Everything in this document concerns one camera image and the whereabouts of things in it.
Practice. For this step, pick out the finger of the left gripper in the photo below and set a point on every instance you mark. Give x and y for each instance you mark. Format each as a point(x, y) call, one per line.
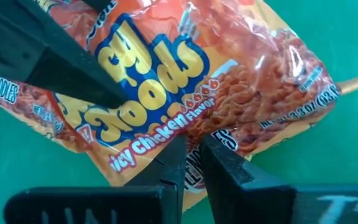
point(42, 56)
point(97, 4)

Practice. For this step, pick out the green table mat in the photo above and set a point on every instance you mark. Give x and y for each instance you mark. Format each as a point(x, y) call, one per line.
point(337, 140)

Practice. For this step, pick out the spicy chicken noodle packet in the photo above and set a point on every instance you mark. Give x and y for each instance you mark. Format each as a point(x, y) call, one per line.
point(26, 105)
point(235, 93)

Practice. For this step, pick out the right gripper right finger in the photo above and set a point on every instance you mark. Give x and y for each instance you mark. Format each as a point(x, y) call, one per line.
point(244, 199)

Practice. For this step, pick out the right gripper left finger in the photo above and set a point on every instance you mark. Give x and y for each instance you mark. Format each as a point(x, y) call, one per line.
point(154, 202)

